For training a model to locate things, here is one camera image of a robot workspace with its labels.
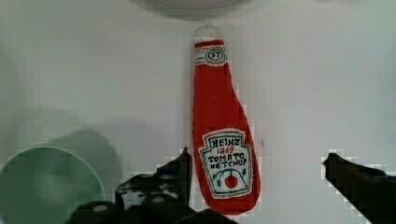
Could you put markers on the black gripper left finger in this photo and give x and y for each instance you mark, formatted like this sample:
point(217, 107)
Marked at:
point(159, 198)

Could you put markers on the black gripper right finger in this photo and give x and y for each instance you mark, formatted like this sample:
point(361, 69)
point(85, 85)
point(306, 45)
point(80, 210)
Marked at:
point(371, 191)

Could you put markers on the red plush ketchup bottle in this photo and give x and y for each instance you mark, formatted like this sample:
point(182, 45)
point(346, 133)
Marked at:
point(225, 158)

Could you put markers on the green metal cup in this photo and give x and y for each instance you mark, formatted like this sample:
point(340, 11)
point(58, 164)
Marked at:
point(45, 186)

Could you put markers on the grey round plate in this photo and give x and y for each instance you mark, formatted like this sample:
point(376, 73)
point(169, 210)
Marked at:
point(190, 7)

